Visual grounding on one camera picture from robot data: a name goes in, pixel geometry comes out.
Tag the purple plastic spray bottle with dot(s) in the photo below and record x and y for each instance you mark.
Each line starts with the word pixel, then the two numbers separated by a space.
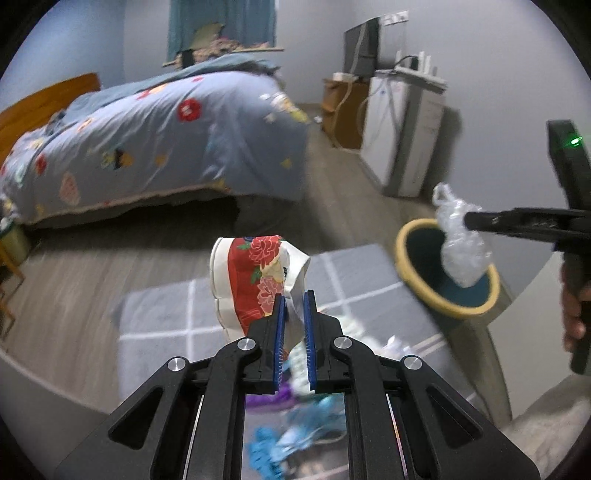
pixel 268 399

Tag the clear plastic bag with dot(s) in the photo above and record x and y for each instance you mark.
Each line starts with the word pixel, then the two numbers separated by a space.
pixel 461 258

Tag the yellow-rimmed dark waste bin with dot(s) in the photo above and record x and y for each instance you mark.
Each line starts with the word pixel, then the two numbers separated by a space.
pixel 425 258

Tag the blue face mask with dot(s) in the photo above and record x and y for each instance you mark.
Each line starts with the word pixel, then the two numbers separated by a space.
pixel 286 438

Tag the white tissue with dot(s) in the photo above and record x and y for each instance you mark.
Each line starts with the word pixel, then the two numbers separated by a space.
pixel 392 344

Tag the blue printed blanket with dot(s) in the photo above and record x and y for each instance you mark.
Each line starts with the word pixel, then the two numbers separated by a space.
pixel 152 129

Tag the wooden headboard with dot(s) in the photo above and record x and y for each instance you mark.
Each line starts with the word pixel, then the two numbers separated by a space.
pixel 41 99

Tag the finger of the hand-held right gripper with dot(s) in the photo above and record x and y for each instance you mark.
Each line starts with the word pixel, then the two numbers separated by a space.
pixel 508 221

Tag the white router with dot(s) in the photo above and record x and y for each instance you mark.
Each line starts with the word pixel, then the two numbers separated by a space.
pixel 415 64

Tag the white air purifier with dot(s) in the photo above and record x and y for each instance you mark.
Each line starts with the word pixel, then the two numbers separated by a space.
pixel 401 129

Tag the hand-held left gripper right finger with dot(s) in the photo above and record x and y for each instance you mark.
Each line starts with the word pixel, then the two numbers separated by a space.
pixel 310 341

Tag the grey rug with white lines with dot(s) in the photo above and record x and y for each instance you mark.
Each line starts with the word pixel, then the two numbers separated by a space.
pixel 161 318

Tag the white wall power strip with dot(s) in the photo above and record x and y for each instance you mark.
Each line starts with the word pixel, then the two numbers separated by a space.
pixel 396 18

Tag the blue curtain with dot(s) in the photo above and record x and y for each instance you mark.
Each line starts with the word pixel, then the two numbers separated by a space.
pixel 221 23

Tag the small wooden cabinet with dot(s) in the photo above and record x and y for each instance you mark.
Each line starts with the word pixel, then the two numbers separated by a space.
pixel 341 115

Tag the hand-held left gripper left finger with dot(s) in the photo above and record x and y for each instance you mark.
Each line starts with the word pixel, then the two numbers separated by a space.
pixel 278 341

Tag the light grey fleece cloth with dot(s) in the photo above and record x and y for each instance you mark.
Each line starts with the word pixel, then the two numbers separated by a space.
pixel 545 438

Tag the person's right hand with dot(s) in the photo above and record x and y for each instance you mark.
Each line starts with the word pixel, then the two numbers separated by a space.
pixel 571 314

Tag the red floral paper cup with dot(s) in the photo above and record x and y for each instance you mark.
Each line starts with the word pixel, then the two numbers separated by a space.
pixel 249 277

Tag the black monitor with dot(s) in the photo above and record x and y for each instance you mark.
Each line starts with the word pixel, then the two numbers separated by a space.
pixel 362 46

